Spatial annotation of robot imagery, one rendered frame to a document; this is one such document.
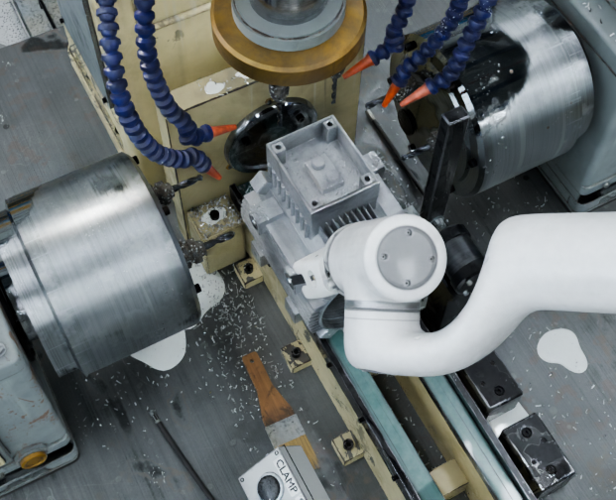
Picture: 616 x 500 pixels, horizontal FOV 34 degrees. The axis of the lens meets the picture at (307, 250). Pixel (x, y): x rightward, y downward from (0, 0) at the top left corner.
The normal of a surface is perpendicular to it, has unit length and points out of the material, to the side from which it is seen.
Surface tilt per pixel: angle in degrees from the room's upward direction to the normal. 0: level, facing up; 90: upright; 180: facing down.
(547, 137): 73
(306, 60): 0
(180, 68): 90
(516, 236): 35
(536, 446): 0
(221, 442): 0
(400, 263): 30
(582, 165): 90
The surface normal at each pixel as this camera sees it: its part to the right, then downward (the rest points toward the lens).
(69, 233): 0.06, -0.40
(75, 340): 0.44, 0.51
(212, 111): 0.47, 0.78
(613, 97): -0.88, 0.40
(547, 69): 0.26, 0.00
